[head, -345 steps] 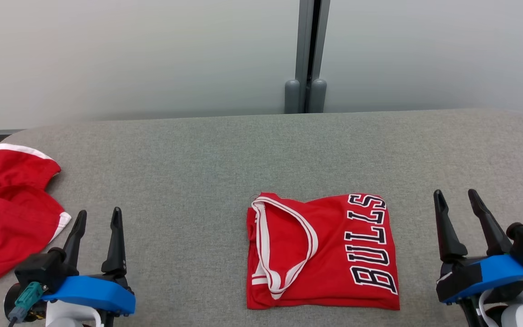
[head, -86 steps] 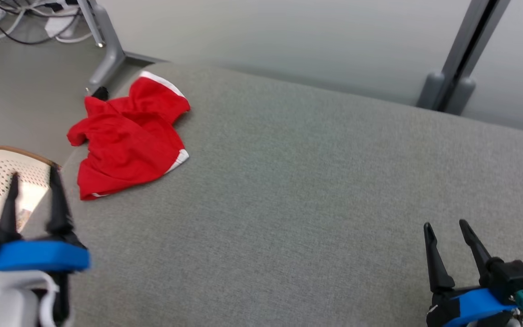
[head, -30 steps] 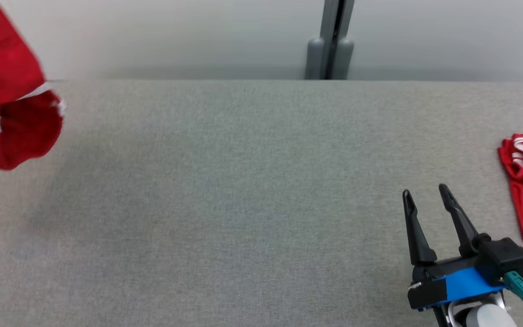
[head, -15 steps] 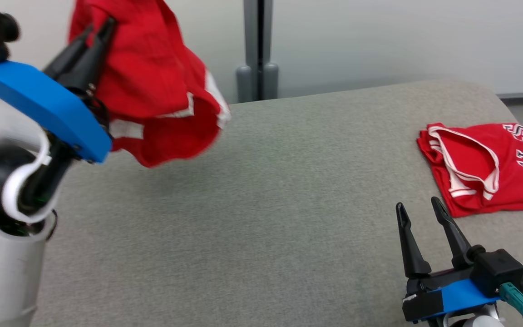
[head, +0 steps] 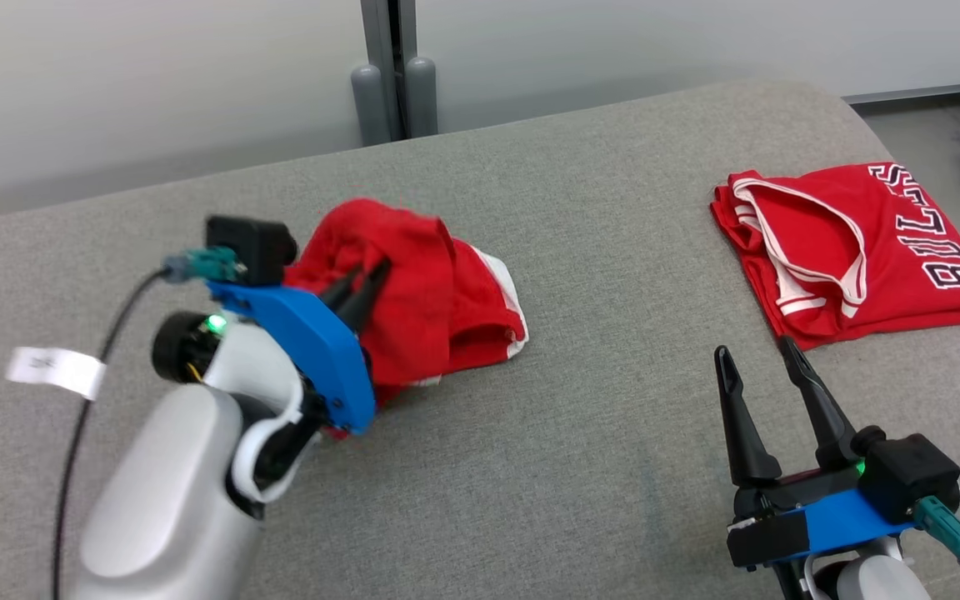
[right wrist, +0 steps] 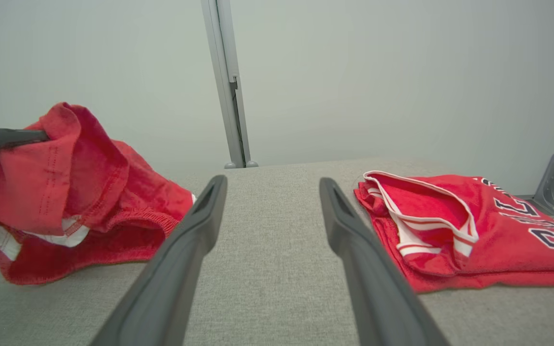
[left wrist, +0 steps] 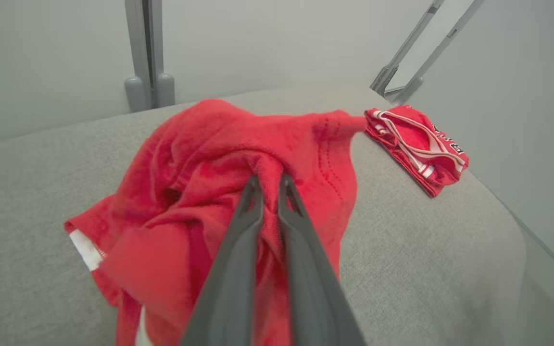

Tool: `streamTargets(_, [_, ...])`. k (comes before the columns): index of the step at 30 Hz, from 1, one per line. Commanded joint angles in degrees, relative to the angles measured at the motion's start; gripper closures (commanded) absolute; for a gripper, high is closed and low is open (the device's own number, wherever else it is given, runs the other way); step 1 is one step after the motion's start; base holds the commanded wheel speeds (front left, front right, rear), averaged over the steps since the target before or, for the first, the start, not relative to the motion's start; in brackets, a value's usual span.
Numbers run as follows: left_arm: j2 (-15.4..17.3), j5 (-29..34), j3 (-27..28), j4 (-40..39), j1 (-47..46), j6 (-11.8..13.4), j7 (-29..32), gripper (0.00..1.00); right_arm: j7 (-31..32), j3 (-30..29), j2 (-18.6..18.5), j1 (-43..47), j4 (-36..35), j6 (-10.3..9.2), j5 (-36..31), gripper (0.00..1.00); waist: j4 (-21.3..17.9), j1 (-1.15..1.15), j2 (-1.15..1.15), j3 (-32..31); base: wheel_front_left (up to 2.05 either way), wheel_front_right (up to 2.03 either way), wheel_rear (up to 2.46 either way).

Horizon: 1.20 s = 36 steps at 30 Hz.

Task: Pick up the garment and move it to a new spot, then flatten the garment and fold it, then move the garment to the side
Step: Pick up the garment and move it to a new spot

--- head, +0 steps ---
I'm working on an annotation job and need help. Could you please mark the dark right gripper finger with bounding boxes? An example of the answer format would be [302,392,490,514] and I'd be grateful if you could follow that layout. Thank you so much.
[714,346,783,489]
[778,335,864,469]

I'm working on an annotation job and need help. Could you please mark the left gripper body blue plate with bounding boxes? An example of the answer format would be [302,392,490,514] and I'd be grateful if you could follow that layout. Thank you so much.
[152,282,378,504]

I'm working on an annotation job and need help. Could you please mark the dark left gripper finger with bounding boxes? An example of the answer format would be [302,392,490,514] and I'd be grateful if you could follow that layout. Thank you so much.
[317,264,365,309]
[335,257,394,338]

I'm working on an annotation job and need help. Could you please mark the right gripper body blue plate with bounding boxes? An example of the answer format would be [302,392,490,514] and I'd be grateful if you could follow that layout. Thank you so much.
[726,462,923,584]

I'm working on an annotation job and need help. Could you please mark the red shorts with white trim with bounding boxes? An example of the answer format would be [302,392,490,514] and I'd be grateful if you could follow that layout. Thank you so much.
[282,197,529,440]

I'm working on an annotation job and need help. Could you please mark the red Bulls basketball jersey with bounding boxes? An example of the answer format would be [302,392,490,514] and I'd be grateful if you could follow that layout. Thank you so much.
[710,162,960,351]

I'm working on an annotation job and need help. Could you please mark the teal right camera cable connector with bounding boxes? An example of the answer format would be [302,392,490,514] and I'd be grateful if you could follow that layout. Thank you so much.
[913,496,960,578]

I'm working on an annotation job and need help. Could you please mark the teal camera cable connector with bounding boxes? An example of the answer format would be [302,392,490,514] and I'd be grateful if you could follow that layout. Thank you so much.
[162,247,241,284]
[913,496,960,578]

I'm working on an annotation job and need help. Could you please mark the teal left camera cable connector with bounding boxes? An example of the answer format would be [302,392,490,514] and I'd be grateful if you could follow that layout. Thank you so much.
[162,247,241,284]

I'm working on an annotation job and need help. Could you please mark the grey cylindrical post foot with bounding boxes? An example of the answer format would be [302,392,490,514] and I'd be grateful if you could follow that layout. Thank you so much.
[404,56,439,138]
[351,64,388,148]

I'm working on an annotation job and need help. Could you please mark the grey partition post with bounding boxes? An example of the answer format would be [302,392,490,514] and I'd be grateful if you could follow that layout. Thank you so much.
[361,0,418,138]

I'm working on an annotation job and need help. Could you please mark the white cable label tag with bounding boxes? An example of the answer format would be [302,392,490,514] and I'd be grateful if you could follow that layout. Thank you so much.
[5,346,108,402]

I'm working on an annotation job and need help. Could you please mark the black left camera cable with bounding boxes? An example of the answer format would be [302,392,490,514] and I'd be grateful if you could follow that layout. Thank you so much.
[51,268,168,600]

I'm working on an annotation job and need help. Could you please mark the grey partition bottom rail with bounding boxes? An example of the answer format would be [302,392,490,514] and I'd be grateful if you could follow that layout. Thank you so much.
[842,82,960,106]

